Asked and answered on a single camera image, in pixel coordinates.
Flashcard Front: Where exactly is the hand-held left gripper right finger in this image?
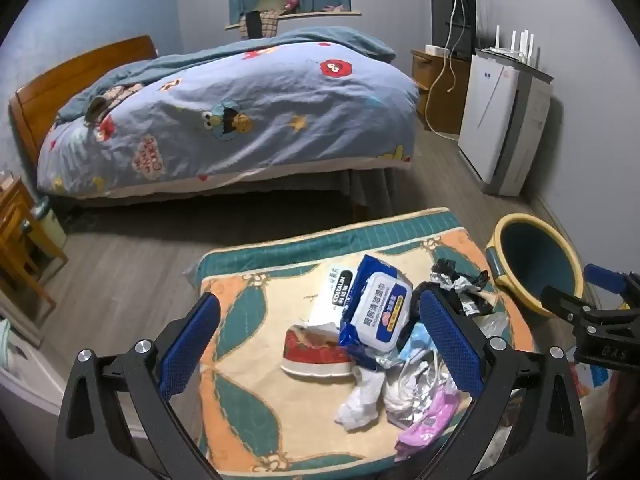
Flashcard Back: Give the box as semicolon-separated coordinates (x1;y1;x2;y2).
417;282;588;480

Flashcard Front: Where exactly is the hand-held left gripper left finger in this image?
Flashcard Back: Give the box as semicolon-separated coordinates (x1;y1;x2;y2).
54;291;223;480

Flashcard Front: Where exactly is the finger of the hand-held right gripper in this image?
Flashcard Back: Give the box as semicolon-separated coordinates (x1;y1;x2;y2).
541;285;601;333
584;262;640;311

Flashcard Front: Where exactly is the white cord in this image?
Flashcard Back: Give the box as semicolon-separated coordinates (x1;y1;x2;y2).
425;354;447;387

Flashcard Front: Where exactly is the blue face mask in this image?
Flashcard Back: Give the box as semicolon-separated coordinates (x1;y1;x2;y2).
397;322;436;366

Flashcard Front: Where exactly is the clear plastic bag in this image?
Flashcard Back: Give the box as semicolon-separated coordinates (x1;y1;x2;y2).
475;310;516;351

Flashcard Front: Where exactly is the yellow and blue waste bin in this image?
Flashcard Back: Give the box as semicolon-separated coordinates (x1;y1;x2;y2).
485;213;586;318

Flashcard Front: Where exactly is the silver foil wrapper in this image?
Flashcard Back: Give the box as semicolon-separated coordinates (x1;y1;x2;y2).
385;355;451;426

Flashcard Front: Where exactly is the black plastic wrapper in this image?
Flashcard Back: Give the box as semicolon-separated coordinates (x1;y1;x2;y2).
431;258;493;317

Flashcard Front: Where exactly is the pink packet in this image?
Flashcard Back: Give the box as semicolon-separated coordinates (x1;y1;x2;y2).
395;385;473;461

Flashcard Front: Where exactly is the blue wet wipes packet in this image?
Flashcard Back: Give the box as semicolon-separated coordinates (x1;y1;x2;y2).
339;254;413;361

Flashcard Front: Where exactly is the white tissue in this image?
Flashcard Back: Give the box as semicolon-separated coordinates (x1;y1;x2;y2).
334;365;388;432

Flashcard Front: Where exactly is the red and white paper bowl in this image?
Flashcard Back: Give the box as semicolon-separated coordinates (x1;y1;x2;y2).
281;324;356;378

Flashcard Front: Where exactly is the white medicine box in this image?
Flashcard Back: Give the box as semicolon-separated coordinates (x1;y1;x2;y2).
305;263;361;331

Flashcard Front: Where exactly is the person's right forearm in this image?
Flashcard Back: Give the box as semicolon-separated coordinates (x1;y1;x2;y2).
605;372;640;476

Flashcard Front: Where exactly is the quilted green and orange mat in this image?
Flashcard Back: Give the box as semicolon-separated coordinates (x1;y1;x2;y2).
195;208;538;476

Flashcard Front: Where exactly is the grey bed skirt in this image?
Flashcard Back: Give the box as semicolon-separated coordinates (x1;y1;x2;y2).
345;165;397;211

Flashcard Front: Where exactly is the pale green container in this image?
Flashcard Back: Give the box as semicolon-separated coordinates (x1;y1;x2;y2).
30;197;67;256

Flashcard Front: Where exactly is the white air purifier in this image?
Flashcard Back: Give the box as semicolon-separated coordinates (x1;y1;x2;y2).
457;47;555;197

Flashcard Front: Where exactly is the wooden chair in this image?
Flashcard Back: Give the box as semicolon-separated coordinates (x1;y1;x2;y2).
0;175;68;311

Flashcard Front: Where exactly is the wooden cabinet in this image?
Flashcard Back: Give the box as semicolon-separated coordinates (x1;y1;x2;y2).
411;49;473;136

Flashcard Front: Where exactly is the white router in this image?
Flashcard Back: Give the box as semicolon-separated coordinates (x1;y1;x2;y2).
482;25;538;66

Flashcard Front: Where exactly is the cartoon printed blue duvet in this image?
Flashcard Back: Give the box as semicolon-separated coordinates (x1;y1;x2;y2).
37;27;421;197

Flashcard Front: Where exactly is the wooden bed headboard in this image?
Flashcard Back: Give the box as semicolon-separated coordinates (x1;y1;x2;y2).
9;35;158;166

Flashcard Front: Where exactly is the black television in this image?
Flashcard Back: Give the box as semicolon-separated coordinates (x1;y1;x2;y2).
431;0;478;58

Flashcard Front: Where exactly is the checked cushion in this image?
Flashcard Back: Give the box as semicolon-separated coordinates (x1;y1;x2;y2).
239;10;281;40

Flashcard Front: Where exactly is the wooden window sill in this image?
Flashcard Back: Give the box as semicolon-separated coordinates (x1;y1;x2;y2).
225;9;362;31

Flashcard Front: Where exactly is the white charging cable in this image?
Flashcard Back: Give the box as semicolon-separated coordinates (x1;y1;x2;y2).
424;0;476;138

